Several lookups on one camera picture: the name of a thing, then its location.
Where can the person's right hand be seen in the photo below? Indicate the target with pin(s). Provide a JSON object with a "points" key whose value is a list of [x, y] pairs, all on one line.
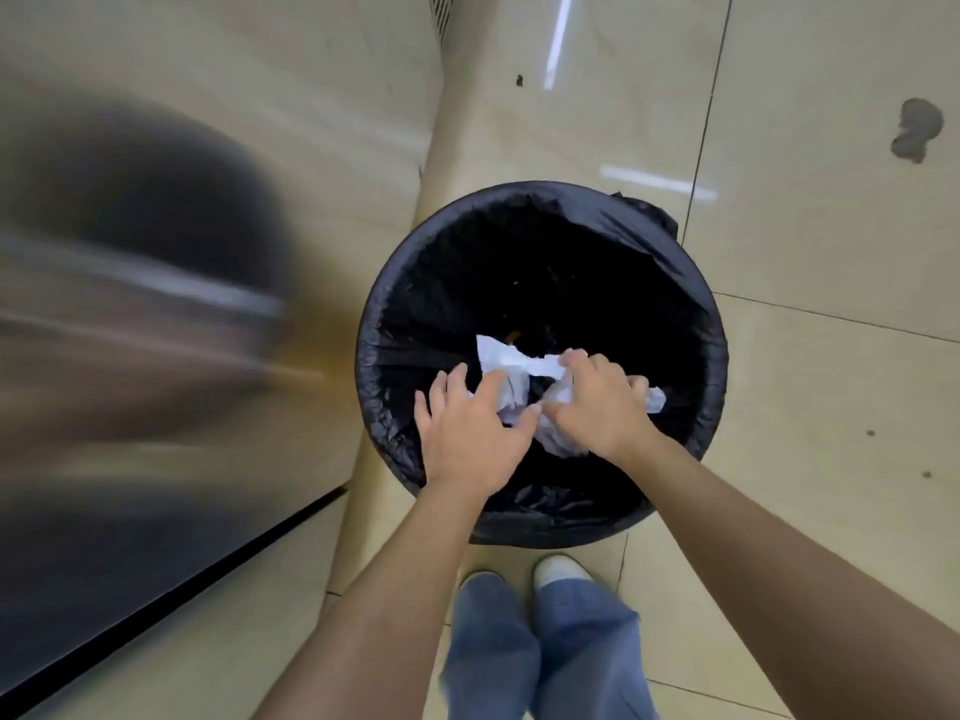
{"points": [[600, 412]]}

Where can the person's left hand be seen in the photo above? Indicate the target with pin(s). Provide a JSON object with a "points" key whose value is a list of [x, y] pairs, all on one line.
{"points": [[461, 442]]}

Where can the person's left thumb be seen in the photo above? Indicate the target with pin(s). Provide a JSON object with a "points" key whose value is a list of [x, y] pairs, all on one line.
{"points": [[525, 427]]}

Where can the person's right middle finger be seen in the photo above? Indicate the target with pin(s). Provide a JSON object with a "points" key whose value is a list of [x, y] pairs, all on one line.
{"points": [[600, 363]]}

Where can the person's left middle finger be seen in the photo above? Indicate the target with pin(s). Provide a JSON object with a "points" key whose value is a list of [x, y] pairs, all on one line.
{"points": [[458, 386]]}

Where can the person's right thumb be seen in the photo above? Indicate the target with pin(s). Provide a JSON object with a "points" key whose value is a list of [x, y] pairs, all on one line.
{"points": [[559, 416]]}

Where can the person's left little finger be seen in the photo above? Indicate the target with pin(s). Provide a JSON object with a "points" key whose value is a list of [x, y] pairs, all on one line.
{"points": [[421, 412]]}

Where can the white paper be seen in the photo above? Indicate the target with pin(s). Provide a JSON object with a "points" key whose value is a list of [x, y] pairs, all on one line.
{"points": [[517, 367]]}

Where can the person's left forearm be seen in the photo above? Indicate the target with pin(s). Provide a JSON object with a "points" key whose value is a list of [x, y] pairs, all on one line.
{"points": [[390, 599]]}

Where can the person's right forearm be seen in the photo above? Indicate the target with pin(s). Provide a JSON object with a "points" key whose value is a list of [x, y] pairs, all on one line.
{"points": [[780, 584]]}

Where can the black trash bag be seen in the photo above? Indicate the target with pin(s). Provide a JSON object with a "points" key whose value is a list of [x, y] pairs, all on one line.
{"points": [[555, 277]]}

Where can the white right shoe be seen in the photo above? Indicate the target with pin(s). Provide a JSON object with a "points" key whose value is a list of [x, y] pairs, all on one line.
{"points": [[561, 569]]}

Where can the blue jeans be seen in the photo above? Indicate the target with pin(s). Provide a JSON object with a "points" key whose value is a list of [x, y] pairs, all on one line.
{"points": [[570, 652]]}

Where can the metal vent grille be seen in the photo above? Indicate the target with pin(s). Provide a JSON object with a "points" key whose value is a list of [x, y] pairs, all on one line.
{"points": [[441, 13]]}

